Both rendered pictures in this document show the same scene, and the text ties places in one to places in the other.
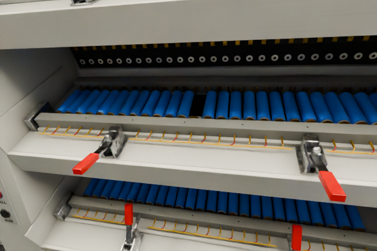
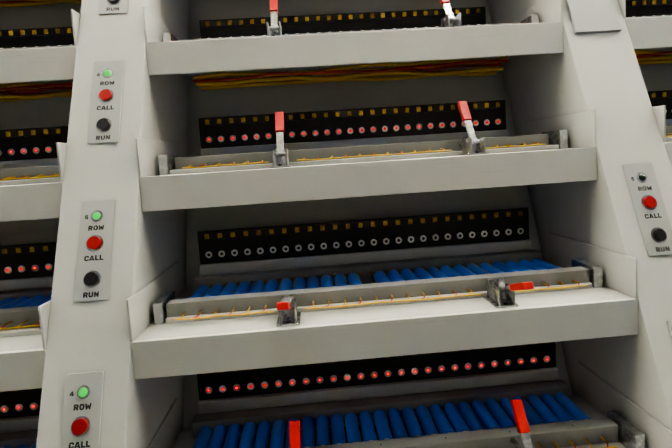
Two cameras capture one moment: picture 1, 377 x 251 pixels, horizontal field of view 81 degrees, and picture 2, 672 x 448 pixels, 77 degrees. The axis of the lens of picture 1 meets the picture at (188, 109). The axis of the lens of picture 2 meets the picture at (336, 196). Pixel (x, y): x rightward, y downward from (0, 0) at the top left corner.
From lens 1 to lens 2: 0.35 m
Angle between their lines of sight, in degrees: 39
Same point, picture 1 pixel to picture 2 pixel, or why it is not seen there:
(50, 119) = (191, 301)
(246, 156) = (440, 306)
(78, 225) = not seen: outside the picture
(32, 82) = (159, 266)
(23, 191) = (128, 416)
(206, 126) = (392, 285)
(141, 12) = (337, 171)
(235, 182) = (437, 332)
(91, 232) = not seen: outside the picture
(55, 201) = not seen: outside the picture
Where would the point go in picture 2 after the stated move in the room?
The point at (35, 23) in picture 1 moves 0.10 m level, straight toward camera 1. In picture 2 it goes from (230, 181) to (279, 158)
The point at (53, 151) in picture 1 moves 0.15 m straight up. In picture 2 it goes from (203, 332) to (204, 209)
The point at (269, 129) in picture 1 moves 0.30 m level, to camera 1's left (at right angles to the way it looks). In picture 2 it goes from (455, 280) to (219, 295)
